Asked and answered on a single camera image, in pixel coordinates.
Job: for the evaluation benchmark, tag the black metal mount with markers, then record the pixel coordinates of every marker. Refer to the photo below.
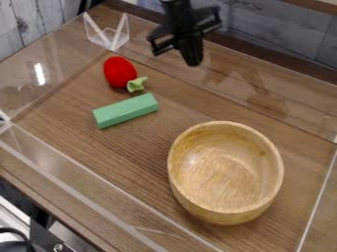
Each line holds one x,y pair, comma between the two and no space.
44,241

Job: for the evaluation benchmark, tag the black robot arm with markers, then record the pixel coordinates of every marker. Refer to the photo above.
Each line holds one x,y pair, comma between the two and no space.
183,30

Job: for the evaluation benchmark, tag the clear acrylic corner bracket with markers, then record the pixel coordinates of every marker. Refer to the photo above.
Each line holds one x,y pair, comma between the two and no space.
108,38

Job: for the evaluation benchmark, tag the clear acrylic tray wall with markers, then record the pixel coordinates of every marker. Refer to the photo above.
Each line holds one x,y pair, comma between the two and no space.
100,178

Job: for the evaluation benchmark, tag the red plush strawberry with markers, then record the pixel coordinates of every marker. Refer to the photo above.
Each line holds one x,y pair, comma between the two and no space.
122,76

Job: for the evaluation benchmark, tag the wooden bowl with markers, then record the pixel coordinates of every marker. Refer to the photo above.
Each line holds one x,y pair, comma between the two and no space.
226,172

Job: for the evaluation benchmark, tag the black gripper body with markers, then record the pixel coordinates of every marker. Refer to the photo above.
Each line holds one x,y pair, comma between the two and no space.
183,22

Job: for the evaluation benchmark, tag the green rectangular block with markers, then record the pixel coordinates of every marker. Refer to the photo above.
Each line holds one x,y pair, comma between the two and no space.
124,110

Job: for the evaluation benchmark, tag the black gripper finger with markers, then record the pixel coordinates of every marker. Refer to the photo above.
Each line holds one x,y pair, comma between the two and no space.
191,49

